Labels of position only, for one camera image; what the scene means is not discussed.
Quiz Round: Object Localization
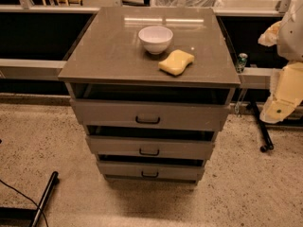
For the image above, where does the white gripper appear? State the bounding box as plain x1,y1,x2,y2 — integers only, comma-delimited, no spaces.
258,21,303,124

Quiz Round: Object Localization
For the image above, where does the grey drawer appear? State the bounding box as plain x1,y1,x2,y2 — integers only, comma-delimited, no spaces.
70,99,229,131
86,136,214,160
97,161,204,181

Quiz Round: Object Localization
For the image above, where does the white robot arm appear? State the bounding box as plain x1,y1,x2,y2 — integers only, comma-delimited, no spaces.
258,0,303,124

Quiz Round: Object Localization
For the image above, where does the grey drawer cabinet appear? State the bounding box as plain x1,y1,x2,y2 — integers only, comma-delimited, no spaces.
59,7,240,170

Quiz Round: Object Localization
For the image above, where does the grey top drawer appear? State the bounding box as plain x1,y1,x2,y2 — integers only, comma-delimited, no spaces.
70,99,229,131

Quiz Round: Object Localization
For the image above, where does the grey bottom drawer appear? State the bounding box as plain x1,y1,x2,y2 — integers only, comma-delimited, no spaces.
97,161,204,181

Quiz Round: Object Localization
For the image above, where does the green bottle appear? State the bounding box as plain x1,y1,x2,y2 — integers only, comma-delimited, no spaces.
237,53,248,73

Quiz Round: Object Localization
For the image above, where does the black stand leg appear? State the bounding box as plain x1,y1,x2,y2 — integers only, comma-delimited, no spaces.
250,101,274,152

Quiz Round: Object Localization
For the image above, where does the yellow sponge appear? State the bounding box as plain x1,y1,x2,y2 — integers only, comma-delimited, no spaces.
158,50,195,76

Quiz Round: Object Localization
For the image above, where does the white bowl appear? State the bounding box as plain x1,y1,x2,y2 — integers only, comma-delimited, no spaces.
138,26,173,55

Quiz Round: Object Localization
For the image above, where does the black bar on floor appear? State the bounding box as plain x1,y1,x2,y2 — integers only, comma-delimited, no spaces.
28,171,60,227

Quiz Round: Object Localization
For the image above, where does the grey metal rail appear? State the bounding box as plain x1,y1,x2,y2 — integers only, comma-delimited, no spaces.
0,59,278,89

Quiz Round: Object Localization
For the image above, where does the black cable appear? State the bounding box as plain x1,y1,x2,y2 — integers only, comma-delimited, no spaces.
0,178,49,227

